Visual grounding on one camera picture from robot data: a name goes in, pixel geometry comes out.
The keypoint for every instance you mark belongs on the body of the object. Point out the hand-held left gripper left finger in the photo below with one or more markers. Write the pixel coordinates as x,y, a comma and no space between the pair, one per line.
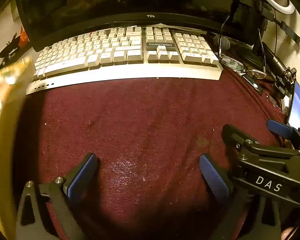
80,177

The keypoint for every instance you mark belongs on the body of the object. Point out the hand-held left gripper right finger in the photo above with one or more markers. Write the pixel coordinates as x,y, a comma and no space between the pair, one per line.
212,177

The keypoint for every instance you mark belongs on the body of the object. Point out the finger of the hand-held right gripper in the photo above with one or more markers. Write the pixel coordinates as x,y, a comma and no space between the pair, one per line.
233,136
280,127

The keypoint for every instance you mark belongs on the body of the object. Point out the gold foil tray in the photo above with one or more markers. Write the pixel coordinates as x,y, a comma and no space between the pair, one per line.
4,120

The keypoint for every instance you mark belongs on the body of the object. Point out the smartphone with blue screen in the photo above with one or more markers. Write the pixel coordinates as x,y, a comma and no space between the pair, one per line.
298,105

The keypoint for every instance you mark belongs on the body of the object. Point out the black phone clamp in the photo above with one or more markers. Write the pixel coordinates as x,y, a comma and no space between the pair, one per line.
286,76

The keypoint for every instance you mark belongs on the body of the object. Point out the black cylindrical device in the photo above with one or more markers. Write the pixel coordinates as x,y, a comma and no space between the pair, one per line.
273,60

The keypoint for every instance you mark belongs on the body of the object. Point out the dark red table cloth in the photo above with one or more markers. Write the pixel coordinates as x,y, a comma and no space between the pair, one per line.
145,120

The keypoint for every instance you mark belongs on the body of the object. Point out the grey mesh microphone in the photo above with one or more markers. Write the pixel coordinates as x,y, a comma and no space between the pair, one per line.
222,43

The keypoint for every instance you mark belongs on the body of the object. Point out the white computer keyboard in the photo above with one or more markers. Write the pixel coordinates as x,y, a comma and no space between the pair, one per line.
140,70

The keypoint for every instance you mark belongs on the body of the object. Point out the black frying pan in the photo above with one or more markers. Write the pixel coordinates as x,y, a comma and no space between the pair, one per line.
9,48

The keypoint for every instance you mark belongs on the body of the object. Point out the orange plastic bag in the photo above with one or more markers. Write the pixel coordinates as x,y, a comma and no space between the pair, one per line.
23,36

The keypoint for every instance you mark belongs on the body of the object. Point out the black computer monitor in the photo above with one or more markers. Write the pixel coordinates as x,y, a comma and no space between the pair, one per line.
102,2

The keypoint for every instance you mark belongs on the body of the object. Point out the thin frame eyeglasses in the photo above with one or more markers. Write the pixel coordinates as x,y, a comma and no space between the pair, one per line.
256,73

